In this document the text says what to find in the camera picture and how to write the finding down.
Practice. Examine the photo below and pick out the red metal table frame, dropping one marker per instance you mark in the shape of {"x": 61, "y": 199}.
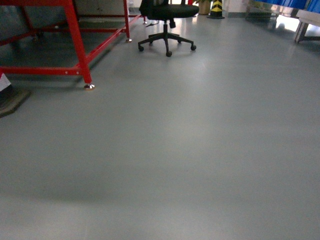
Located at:
{"x": 70, "y": 25}

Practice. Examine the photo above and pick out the green potted plant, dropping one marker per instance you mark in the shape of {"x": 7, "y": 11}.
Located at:
{"x": 204, "y": 6}

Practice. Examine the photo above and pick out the black office chair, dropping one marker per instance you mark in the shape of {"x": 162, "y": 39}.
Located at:
{"x": 164, "y": 11}

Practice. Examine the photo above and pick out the red white traffic cone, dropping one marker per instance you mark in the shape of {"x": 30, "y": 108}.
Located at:
{"x": 10, "y": 97}

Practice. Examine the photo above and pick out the yellow black bollard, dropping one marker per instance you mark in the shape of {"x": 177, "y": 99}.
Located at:
{"x": 216, "y": 11}

